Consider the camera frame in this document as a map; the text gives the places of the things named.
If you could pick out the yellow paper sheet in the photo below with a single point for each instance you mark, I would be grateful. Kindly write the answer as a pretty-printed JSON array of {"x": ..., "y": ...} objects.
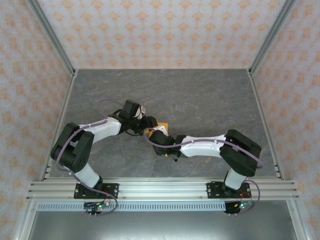
[{"x": 163, "y": 124}]

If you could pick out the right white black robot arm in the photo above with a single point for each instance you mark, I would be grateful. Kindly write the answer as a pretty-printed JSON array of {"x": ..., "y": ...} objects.
[{"x": 200, "y": 147}]

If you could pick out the aluminium mounting beam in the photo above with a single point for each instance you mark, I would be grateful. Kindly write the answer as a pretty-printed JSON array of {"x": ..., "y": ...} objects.
[{"x": 162, "y": 188}]

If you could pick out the grey metal panel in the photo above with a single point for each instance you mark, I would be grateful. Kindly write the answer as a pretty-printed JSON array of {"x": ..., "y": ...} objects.
[{"x": 162, "y": 227}]

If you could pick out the aluminium table side rail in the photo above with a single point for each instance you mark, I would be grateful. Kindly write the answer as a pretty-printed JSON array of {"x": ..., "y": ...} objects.
[
  {"x": 258, "y": 100},
  {"x": 65, "y": 100}
]

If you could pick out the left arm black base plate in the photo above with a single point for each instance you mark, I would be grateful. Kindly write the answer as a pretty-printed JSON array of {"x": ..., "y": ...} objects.
[{"x": 112, "y": 191}]

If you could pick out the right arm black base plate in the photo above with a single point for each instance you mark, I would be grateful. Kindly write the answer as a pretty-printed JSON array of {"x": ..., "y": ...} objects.
[{"x": 212, "y": 191}]

